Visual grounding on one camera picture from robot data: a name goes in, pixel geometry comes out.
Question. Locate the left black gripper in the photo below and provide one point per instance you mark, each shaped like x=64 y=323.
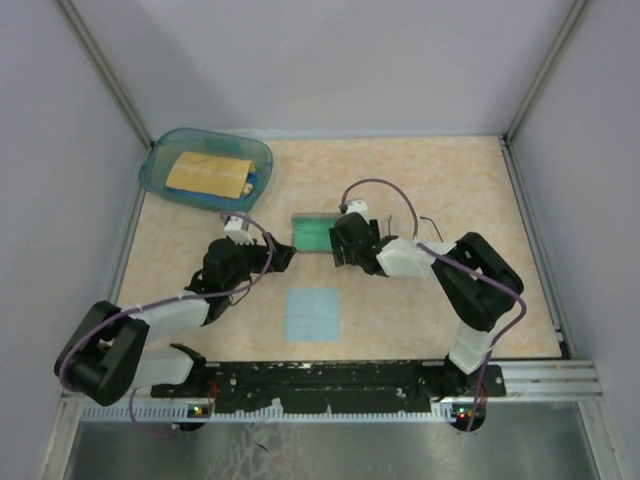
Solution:
x=282 y=256

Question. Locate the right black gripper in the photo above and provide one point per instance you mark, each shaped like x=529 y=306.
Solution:
x=338 y=246

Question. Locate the grey glasses case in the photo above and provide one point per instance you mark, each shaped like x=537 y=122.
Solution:
x=311 y=231

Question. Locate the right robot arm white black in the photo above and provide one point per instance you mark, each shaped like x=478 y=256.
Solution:
x=479 y=284

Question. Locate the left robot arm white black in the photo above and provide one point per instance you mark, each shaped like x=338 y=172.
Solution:
x=107 y=356

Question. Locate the light blue cleaning cloth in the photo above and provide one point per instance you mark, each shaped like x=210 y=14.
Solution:
x=312 y=315

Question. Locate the teal plastic bin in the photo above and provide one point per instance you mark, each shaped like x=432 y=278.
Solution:
x=154 y=171

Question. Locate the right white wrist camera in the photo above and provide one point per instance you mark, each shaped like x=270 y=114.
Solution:
x=357 y=205

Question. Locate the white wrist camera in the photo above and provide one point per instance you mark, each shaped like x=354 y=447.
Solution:
x=236 y=228
x=357 y=205

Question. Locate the metal frame sunglasses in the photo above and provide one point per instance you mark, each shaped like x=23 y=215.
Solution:
x=432 y=224

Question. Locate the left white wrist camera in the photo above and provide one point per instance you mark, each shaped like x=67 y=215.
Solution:
x=236 y=228

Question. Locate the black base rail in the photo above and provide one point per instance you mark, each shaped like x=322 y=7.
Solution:
x=342 y=387

